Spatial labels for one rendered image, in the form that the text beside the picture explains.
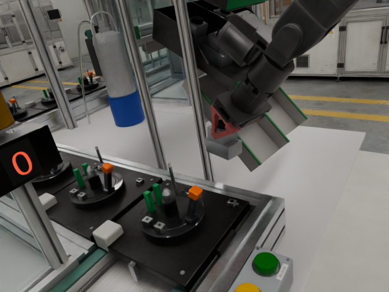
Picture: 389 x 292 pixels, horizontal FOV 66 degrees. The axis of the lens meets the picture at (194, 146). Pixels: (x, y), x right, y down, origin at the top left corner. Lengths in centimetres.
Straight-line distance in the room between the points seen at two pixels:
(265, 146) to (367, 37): 379
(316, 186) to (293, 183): 6
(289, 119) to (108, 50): 87
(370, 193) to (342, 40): 374
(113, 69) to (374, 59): 366
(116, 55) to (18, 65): 838
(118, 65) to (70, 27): 1125
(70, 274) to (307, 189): 62
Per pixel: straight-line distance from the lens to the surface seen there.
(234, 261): 57
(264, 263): 55
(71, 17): 1278
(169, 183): 77
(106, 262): 69
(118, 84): 148
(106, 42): 145
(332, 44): 460
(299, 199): 86
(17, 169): 53
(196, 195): 55
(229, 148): 59
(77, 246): 72
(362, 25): 449
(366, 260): 73
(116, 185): 79
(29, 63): 989
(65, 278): 67
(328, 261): 71
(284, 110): 95
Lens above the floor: 139
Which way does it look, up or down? 26 degrees down
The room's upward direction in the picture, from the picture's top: 10 degrees counter-clockwise
